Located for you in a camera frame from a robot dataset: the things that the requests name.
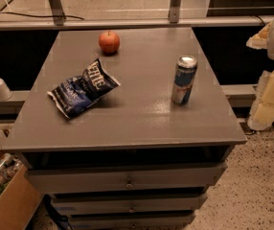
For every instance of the cans in cardboard box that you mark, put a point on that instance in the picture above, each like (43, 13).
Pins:
(9, 166)

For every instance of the blue energy drink can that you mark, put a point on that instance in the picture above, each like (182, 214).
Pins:
(185, 70)

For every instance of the red apple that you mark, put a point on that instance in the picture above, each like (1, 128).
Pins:
(109, 42)

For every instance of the blue chip bag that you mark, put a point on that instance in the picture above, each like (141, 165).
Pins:
(75, 95)

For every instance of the grey metal rail frame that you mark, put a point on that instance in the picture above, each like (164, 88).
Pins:
(116, 14)

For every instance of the grey drawer cabinet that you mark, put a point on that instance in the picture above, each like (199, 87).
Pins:
(135, 158)

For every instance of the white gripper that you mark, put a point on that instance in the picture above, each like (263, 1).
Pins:
(262, 108)

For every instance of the cardboard box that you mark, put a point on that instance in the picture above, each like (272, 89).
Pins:
(19, 200)

